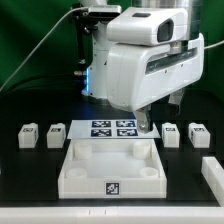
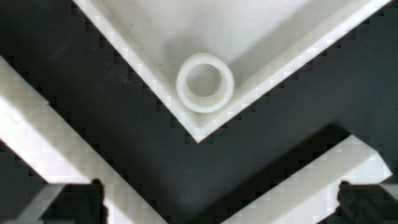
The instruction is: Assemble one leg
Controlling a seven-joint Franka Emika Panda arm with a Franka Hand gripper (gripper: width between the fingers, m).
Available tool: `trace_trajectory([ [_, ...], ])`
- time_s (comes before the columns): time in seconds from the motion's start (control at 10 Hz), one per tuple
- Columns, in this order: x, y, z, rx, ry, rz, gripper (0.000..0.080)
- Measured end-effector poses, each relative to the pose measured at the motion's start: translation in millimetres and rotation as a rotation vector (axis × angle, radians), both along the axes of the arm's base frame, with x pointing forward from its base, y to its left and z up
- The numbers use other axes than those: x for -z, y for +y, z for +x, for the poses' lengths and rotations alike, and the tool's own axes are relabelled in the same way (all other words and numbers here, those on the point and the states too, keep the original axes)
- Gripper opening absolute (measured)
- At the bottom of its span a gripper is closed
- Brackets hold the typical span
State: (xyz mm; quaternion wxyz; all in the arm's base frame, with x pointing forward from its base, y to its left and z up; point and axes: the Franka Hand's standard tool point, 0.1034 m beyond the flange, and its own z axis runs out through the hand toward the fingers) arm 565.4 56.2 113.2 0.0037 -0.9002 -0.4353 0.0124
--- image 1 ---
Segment white front rail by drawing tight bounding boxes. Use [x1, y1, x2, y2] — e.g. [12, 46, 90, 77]
[0, 207, 224, 224]

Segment grey camera cable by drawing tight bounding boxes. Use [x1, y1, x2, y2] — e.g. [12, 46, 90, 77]
[0, 7, 88, 93]

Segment white right obstacle wall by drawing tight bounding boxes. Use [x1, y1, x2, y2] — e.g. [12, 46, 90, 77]
[201, 157, 224, 207]

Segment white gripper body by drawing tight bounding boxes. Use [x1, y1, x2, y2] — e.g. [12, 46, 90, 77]
[106, 34, 204, 112]

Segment white square tabletop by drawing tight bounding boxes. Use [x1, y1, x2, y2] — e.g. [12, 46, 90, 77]
[58, 139, 167, 199]

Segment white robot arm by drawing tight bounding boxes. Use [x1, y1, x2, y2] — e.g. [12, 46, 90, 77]
[80, 0, 204, 133]

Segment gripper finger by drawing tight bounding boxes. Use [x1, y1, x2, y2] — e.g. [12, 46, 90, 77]
[168, 89, 184, 105]
[135, 108, 150, 133]

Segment black camera stand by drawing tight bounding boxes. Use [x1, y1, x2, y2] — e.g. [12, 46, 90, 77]
[70, 3, 90, 75]

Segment marker sheet with tags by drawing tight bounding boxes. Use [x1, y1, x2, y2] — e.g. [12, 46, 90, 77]
[68, 119, 160, 139]

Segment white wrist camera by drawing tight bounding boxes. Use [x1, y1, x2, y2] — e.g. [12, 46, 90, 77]
[107, 7, 188, 46]

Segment grey camera on stand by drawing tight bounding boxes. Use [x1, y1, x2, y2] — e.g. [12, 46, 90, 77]
[88, 5, 122, 17]

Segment white cable right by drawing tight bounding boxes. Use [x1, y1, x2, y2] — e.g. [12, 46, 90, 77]
[203, 40, 224, 51]

